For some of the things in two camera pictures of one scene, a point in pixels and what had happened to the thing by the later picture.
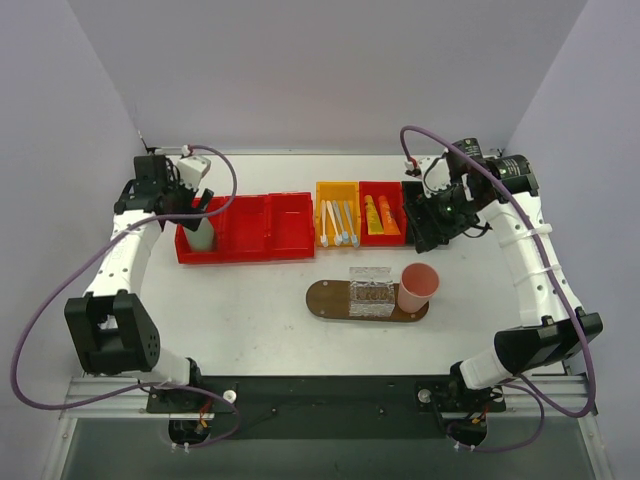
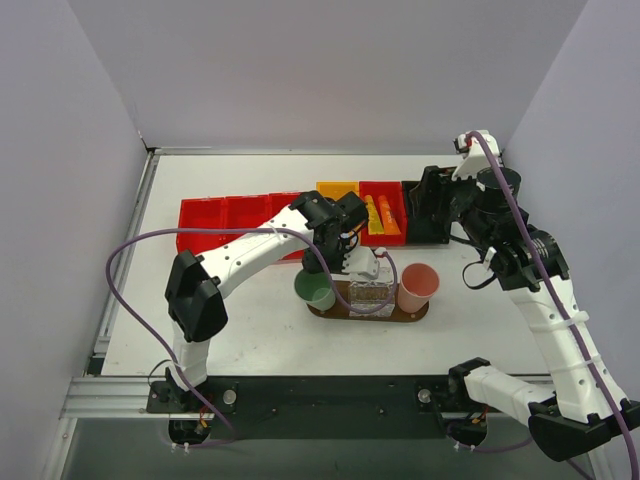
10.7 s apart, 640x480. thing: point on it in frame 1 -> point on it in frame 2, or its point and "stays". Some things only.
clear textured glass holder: x=371 y=291 stays
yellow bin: x=341 y=190 stays
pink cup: x=418 y=282 stays
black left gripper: x=181 y=203 -> x=333 y=261
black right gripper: x=430 y=220 stays
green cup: x=203 y=239 -> x=315 y=289
